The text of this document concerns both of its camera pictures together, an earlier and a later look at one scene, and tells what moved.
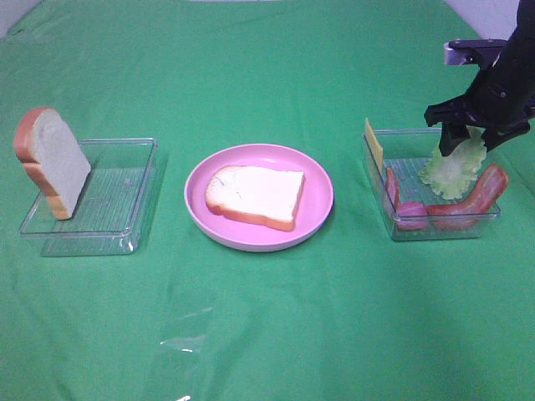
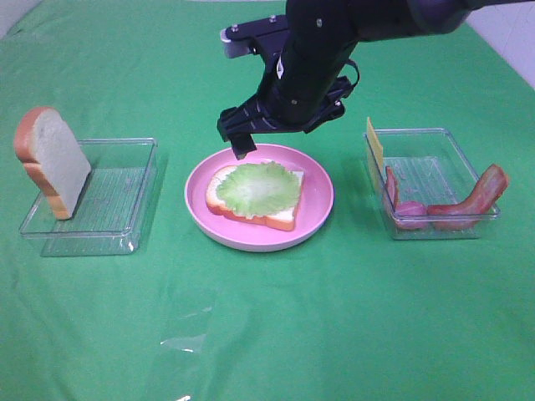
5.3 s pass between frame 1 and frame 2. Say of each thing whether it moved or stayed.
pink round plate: stayed
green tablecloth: stayed
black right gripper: moved
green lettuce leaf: moved
